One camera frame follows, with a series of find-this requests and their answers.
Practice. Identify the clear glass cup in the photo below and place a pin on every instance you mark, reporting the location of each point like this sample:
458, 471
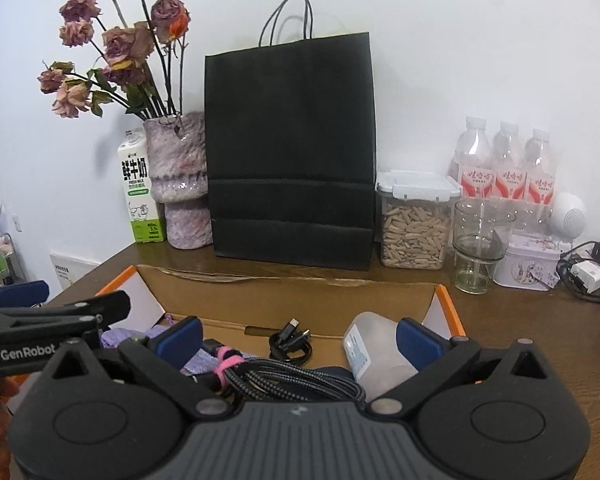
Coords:
472, 275

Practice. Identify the red cardboard box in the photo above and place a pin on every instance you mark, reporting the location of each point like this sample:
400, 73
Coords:
280, 300

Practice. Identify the navy blue soft pouch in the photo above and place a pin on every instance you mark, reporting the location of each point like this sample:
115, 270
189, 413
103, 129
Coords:
337, 371

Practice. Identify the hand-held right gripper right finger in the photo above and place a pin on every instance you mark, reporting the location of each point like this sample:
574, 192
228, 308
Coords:
420, 341

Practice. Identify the translucent plastic container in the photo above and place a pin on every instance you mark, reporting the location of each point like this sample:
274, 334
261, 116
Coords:
380, 355

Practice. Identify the brown wooden desk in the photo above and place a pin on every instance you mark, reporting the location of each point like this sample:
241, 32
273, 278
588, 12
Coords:
530, 340

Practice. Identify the black paper bag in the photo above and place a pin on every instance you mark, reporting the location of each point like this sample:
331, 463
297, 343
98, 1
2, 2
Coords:
290, 160

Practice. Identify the floral print tin box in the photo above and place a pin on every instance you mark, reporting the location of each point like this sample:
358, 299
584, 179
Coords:
525, 265

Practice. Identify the white green milk carton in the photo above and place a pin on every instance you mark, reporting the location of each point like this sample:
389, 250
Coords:
137, 185

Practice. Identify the dried pink rose bouquet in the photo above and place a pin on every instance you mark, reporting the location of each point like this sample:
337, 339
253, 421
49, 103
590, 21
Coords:
125, 45

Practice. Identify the person's left hand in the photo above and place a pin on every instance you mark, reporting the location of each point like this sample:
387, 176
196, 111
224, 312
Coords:
0, 410

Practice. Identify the clear container of nuts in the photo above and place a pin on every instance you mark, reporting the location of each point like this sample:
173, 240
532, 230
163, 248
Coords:
415, 235

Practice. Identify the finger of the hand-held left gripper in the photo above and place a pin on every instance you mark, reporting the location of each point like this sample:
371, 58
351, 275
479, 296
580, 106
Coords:
20, 294
80, 310

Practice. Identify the purple marbled vase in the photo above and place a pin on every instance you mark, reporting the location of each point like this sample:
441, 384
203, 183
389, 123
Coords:
180, 170

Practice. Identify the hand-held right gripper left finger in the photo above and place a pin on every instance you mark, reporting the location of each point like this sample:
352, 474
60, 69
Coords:
180, 340

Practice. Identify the white wall switch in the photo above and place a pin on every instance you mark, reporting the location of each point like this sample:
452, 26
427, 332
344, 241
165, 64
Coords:
16, 221

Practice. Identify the purple knitted pouch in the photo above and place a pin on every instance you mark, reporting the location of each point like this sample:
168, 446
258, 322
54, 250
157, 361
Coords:
125, 337

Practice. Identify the red label water bottle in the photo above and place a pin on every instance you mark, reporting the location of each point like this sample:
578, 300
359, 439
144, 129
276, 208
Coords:
472, 160
539, 170
509, 165

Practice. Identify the white power adapter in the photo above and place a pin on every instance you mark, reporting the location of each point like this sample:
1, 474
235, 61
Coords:
590, 275

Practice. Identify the white round speaker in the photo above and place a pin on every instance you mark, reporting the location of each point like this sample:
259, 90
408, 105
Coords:
570, 215

